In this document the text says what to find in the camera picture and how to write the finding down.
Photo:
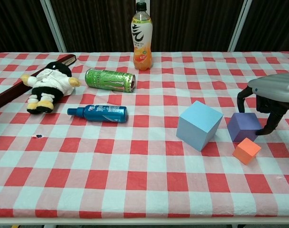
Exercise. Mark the red white checkered tablecloth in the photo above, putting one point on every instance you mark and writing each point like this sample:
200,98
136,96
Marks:
144,171

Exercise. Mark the orange drink plastic bottle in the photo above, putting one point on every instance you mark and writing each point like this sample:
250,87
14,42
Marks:
142,35

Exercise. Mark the blue spray bottle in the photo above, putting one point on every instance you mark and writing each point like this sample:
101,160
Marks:
104,114

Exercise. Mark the purple and blue block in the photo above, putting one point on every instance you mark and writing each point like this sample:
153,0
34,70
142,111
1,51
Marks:
196,126

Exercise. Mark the black white plush doll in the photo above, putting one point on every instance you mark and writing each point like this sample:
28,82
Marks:
50,80

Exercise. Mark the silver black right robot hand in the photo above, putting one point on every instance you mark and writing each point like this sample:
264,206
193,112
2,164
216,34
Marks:
277,88

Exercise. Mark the purple cube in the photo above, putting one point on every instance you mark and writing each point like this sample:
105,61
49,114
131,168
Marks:
244,126

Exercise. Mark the green energy drink can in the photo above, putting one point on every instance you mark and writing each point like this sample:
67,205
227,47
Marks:
106,79

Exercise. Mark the dark red folded fan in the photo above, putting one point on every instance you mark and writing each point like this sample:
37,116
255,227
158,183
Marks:
6,95

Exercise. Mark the small orange cube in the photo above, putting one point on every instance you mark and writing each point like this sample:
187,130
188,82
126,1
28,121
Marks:
246,150

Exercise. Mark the dark brown curtain panel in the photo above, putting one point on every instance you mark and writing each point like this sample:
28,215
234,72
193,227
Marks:
94,23
194,23
18,23
270,23

